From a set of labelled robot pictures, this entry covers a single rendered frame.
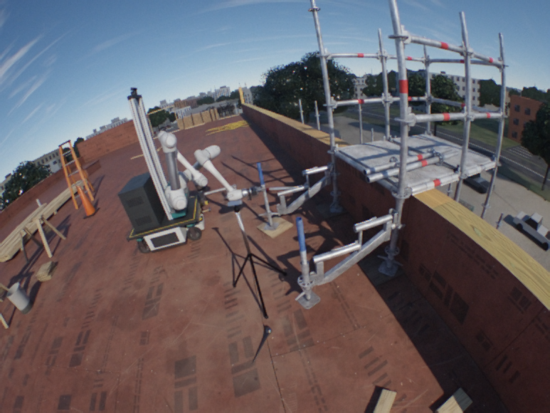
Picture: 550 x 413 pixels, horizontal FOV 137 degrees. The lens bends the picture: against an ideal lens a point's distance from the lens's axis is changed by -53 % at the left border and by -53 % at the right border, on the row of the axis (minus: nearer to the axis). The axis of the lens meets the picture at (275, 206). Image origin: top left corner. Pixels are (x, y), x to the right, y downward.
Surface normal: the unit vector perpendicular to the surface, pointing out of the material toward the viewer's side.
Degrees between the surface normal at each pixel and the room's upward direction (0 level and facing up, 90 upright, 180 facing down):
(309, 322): 0
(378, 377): 0
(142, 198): 90
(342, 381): 0
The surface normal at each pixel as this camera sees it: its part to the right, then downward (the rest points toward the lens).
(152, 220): 0.26, 0.44
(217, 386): -0.16, -0.86
